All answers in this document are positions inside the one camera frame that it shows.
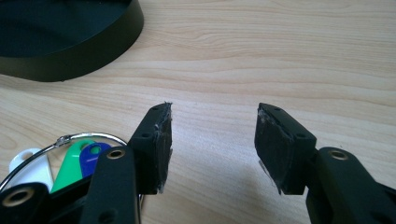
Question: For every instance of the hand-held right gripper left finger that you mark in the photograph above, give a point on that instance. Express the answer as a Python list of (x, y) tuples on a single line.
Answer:
[(152, 149)]

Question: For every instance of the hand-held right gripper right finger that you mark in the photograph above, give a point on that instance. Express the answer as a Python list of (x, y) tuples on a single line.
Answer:
[(280, 146)]

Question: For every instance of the blue plastic key tag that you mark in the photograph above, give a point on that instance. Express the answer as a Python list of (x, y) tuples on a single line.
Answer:
[(90, 158)]

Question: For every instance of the green plastic key tag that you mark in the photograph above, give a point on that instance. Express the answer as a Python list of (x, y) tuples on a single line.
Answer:
[(70, 165)]

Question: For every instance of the white plastic key tag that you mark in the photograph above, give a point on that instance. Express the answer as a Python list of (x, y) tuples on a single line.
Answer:
[(31, 169)]

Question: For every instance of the black round tray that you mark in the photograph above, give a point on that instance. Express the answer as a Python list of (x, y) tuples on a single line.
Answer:
[(56, 34)]

